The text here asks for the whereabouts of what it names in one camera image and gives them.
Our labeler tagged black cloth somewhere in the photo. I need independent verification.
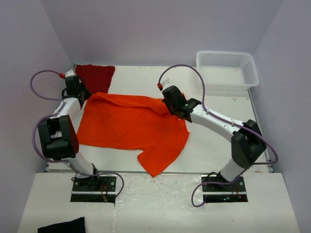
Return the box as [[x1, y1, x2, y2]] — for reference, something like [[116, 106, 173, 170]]
[[37, 217, 86, 233]]

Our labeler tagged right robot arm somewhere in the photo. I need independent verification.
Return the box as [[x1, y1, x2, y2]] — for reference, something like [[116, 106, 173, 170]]
[[157, 83, 267, 191]]

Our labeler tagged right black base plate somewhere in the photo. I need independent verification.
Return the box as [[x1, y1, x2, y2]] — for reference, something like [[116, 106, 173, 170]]
[[201, 172, 246, 193]]

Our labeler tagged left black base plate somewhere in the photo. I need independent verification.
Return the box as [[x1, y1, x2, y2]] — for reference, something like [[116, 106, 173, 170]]
[[71, 176, 117, 194]]

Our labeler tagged white plastic basket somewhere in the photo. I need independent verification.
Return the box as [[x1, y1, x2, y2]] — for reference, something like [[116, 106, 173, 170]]
[[196, 51, 259, 92]]

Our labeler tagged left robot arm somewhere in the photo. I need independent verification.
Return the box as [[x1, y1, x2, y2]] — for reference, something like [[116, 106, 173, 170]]
[[37, 75, 101, 191]]

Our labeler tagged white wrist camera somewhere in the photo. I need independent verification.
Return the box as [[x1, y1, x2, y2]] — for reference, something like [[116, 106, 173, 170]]
[[161, 79, 172, 90], [65, 69, 76, 78]]

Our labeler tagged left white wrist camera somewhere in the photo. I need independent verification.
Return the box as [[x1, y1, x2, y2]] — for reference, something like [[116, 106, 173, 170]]
[[65, 69, 76, 78]]

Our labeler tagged folded dark red shirt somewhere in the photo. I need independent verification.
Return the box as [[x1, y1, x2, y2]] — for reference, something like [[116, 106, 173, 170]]
[[75, 65, 115, 94]]

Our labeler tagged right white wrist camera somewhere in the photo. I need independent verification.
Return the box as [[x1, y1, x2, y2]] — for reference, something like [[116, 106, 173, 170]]
[[161, 79, 172, 90]]

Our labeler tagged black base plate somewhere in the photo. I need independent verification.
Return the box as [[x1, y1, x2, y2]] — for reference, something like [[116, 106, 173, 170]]
[[201, 172, 246, 193], [71, 176, 117, 194]]

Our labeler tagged orange t shirt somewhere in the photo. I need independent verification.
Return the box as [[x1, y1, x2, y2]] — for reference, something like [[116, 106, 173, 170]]
[[77, 92, 190, 177]]

